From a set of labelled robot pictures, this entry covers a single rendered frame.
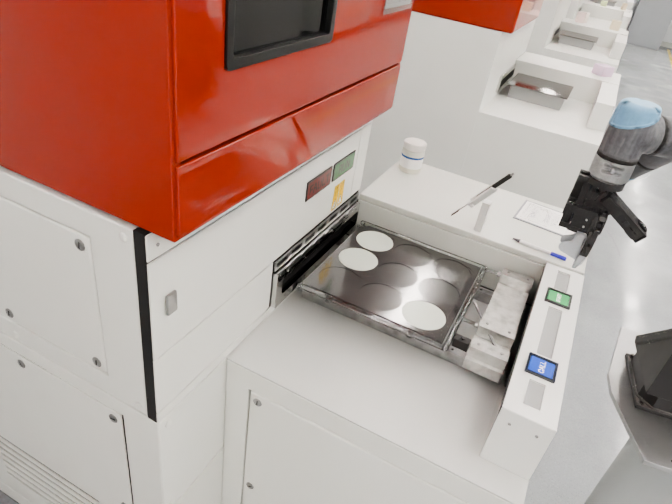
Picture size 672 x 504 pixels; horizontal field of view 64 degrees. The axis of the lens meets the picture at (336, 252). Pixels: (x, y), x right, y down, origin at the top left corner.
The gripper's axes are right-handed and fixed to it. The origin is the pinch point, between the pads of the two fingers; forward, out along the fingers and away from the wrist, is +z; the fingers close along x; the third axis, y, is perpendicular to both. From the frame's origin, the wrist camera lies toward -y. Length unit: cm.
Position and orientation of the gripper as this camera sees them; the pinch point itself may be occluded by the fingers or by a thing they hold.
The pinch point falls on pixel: (578, 263)
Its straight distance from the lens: 127.9
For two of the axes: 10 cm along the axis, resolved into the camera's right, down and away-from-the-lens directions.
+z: -1.4, 8.3, 5.5
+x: -4.5, 4.4, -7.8
